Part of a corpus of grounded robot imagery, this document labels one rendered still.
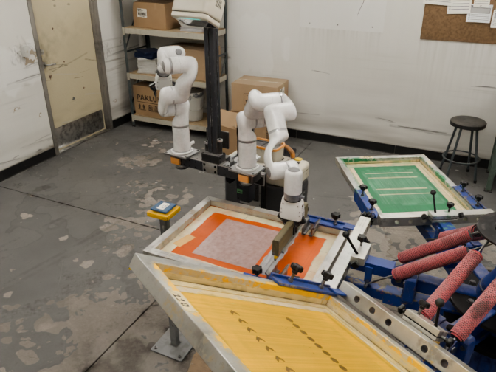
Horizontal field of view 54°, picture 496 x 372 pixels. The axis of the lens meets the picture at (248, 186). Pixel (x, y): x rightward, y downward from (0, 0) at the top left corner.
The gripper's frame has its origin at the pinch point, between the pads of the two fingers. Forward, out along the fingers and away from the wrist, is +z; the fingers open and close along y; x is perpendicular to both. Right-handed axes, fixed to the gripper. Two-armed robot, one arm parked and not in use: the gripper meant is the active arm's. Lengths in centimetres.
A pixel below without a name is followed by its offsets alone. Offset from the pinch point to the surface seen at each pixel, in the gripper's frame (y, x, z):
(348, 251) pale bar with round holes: -25.6, -1.5, 5.2
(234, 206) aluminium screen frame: 40.6, -24.9, 11.3
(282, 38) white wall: 158, -379, -7
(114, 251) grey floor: 176, -75, 111
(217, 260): 27.5, 17.5, 14.0
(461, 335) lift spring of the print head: -72, 40, -2
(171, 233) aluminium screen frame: 55, 12, 11
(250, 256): 15.4, 8.6, 14.0
